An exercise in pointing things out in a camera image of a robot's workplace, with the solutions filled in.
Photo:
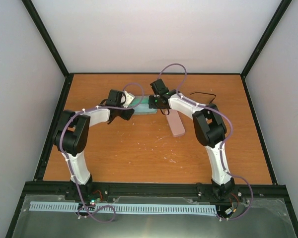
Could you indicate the black cage frame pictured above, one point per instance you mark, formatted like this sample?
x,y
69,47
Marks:
x,y
272,189

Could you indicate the blue slotted cable duct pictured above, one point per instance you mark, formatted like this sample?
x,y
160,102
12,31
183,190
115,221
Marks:
x,y
130,209

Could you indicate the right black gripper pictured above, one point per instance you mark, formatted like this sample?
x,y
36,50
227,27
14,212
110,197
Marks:
x,y
151,104

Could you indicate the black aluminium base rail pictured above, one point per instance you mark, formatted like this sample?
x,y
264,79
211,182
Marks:
x,y
108,191

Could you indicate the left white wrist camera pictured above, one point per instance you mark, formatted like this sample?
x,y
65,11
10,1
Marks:
x,y
126,99

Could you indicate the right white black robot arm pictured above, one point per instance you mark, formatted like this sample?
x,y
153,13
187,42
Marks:
x,y
209,128

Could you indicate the grey glasses case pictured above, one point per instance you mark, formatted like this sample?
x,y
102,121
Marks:
x,y
144,101

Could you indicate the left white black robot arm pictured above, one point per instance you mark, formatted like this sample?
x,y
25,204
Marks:
x,y
71,134

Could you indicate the blue cleaning cloth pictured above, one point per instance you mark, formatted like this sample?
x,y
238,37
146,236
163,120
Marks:
x,y
143,109

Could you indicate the black frame glasses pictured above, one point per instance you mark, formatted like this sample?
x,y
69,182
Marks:
x,y
203,97

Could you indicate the pink glasses case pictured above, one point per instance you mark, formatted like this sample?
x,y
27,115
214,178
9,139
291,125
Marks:
x,y
175,123

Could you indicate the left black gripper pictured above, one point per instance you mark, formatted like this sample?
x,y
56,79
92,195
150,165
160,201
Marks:
x,y
126,115

